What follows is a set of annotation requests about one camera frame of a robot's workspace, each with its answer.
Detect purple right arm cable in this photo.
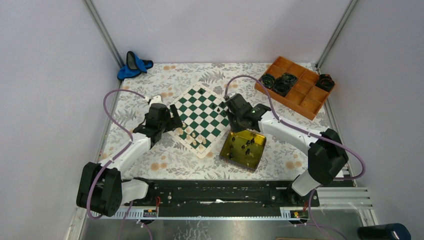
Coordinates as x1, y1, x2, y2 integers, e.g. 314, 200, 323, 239
224, 75, 367, 240

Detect aluminium frame post left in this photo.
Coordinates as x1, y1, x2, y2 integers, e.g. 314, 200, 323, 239
82, 0, 124, 68

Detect black tape roll right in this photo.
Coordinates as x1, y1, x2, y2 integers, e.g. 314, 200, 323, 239
315, 74, 335, 93

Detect blue black cloth glove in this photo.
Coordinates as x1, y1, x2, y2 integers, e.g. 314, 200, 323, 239
117, 51, 154, 81

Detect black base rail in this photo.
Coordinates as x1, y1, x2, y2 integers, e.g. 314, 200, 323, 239
133, 179, 320, 218

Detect black tape roll left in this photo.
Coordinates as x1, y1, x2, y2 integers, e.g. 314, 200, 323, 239
259, 73, 276, 89

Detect dark cylinder bottom right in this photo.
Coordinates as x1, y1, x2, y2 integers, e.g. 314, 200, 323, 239
357, 223, 412, 240

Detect aluminium frame post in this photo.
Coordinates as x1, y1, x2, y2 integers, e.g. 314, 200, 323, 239
82, 0, 124, 68
315, 0, 360, 73

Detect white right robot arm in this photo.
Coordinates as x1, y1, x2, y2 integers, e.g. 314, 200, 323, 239
224, 93, 349, 206

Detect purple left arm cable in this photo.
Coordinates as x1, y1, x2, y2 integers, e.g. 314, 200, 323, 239
86, 89, 154, 240

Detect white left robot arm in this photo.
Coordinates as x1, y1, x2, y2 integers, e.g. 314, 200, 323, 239
76, 95, 183, 217

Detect black tape roll middle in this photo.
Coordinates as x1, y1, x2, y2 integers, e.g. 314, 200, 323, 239
271, 72, 298, 97

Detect aluminium frame post right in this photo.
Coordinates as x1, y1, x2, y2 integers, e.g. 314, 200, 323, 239
315, 0, 360, 73

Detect yellow metal tray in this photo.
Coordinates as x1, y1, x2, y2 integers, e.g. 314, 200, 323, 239
219, 130, 267, 172

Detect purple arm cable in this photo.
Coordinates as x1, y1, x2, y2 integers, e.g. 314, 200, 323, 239
224, 75, 367, 240
86, 89, 154, 240

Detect black tape roll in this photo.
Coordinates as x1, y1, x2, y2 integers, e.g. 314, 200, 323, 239
315, 74, 335, 93
271, 72, 298, 97
259, 73, 276, 89

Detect floral patterned tablecloth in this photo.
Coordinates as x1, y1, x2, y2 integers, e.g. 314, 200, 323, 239
97, 62, 346, 182

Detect green white chess board mat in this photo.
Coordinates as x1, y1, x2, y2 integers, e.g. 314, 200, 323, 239
170, 82, 230, 159

